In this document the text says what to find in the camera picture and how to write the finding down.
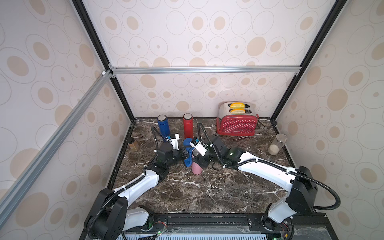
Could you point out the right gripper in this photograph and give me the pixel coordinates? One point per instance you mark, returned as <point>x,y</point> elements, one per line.
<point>202,157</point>

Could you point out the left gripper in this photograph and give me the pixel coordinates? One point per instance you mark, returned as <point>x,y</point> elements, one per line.
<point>183,153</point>

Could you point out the blue cleaning cloth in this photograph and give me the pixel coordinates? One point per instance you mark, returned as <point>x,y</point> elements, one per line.
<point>188,151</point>

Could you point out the pink thermos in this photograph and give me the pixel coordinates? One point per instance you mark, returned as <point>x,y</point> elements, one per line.
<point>196,168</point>

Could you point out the blue thermos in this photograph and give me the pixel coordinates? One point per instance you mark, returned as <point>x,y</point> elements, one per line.
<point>164,125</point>

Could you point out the red thermos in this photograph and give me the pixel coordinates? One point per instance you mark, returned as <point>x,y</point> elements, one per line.
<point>188,125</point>

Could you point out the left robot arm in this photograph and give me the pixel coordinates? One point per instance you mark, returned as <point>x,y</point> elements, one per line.
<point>110,216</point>

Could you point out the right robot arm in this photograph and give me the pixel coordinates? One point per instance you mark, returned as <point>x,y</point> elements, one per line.
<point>301,188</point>

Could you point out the small brown bottle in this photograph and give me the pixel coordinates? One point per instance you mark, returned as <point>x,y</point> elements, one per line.
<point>133,144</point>

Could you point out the red polka dot toaster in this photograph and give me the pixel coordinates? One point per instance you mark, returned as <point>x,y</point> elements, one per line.
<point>237,125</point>

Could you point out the front yellow toast slice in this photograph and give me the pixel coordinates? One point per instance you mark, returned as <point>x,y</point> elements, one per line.
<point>238,111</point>

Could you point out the yellow toast slice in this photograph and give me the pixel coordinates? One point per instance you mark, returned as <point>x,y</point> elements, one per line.
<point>238,111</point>
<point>237,105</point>

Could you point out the rear yellow toast slice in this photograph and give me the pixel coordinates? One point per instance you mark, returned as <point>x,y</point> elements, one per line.
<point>237,105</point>

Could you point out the glass jar with powder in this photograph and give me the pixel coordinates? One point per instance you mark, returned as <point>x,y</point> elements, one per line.
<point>277,144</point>

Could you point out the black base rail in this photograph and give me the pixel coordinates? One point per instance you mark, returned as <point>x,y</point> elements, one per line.
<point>234,227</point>

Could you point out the horizontal aluminium frame bar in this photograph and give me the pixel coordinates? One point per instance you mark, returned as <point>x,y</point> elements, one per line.
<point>205,70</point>

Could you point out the left aluminium frame bar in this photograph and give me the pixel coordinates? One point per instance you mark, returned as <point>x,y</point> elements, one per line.
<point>28,177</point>

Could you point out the left black frame post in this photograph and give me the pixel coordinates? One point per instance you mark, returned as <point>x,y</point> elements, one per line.
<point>92,34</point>

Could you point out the black frame post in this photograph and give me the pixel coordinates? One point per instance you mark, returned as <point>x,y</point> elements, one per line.
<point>92,34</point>
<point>320,37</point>

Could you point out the right black frame post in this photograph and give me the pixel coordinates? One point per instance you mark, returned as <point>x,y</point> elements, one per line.
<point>320,37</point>

